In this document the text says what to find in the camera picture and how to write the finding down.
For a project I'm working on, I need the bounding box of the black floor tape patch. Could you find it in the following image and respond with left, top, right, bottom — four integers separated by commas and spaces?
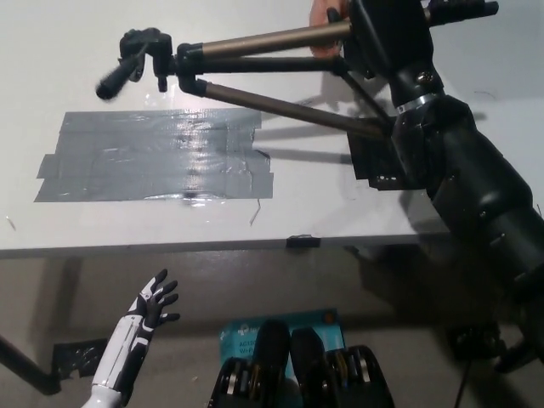
52, 338, 110, 380

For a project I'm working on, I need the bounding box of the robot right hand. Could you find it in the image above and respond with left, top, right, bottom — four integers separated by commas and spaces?
342, 0, 447, 111

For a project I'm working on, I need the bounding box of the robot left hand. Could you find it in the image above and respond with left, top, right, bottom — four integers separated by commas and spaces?
126, 269, 181, 346

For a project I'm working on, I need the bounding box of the grey duct tape patch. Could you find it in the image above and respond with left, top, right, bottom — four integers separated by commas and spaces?
33, 108, 275, 203

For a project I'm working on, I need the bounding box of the black table leg strut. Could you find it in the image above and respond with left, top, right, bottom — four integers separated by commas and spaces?
0, 333, 63, 396

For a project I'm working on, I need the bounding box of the black tape patch on table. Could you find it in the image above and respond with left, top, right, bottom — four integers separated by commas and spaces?
346, 130, 421, 193

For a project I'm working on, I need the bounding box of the person bare hand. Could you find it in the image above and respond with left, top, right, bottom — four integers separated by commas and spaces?
308, 0, 344, 60

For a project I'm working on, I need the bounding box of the teal router box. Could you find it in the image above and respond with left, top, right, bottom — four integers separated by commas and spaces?
218, 309, 343, 380

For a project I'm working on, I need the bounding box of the bronze and black camera tripod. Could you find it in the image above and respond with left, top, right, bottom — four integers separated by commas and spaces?
95, 0, 501, 139

